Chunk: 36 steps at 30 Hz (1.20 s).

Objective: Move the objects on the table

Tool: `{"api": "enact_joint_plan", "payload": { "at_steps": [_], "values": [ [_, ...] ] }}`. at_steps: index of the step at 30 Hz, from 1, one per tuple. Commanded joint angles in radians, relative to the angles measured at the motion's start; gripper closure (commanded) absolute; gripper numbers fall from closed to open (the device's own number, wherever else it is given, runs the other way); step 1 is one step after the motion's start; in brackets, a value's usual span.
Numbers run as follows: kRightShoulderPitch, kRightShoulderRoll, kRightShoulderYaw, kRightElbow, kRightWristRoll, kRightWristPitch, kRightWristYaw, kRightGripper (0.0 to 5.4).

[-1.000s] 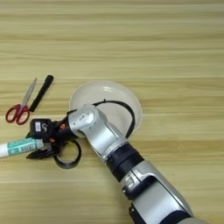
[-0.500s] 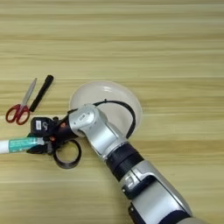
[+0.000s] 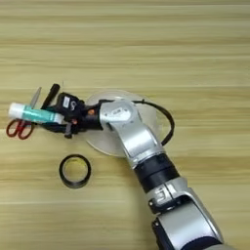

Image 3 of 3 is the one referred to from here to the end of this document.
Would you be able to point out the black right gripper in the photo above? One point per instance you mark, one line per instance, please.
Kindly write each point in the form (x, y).
(86, 120)

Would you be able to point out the white green glue stick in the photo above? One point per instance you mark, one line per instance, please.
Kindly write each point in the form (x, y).
(32, 114)

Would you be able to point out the black marker pen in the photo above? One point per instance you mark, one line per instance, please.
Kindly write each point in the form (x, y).
(52, 92)

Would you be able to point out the black tape roll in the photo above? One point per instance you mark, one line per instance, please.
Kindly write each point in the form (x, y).
(74, 182)

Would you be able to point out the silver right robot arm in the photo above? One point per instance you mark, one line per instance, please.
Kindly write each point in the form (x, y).
(136, 136)

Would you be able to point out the black box with white label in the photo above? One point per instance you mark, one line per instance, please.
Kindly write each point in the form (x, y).
(66, 102)

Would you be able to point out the beige round plate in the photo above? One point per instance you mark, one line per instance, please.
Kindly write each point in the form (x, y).
(148, 114)

